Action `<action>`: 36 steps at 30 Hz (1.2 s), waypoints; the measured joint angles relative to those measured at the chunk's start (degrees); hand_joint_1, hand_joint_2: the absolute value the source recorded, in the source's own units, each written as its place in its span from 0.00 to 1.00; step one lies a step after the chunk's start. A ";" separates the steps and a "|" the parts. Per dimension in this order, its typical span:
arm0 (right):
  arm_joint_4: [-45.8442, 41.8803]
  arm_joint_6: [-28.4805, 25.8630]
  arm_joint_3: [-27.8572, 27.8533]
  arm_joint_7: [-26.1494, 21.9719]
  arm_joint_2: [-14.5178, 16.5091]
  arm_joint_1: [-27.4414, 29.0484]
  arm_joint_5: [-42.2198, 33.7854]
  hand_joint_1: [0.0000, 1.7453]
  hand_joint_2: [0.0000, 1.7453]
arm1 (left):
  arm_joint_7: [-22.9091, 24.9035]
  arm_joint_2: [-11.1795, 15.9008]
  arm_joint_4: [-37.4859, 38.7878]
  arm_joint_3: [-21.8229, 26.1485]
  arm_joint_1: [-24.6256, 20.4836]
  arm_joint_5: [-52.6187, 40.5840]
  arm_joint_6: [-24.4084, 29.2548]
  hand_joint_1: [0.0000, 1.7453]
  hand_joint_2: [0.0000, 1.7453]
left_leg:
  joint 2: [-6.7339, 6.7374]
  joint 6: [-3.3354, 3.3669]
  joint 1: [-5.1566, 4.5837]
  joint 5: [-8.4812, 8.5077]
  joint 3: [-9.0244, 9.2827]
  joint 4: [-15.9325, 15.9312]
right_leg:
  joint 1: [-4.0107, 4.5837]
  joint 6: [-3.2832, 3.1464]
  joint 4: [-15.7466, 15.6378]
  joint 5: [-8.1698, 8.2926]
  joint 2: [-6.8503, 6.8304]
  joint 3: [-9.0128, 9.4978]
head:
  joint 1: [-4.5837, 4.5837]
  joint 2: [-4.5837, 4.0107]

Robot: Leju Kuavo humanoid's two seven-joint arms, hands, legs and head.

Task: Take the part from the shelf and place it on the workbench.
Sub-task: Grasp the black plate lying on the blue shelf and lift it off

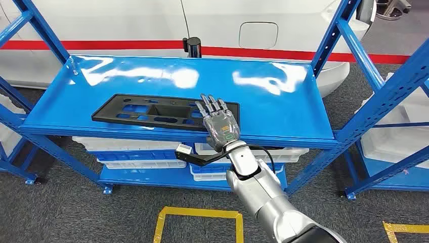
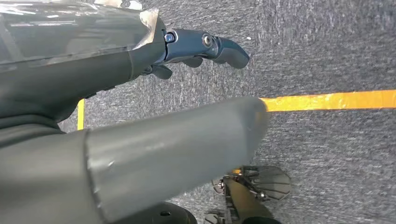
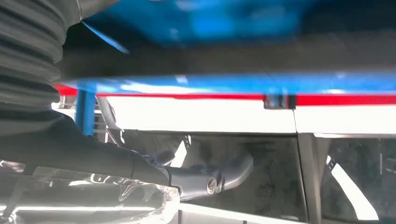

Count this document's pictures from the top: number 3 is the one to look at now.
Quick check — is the blue metal shelf rack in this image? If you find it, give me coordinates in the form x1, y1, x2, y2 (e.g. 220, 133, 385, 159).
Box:
62, 0, 396, 137

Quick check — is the white vehicle with red stripe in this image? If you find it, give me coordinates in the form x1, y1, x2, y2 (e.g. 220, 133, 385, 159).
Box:
52, 83, 396, 224

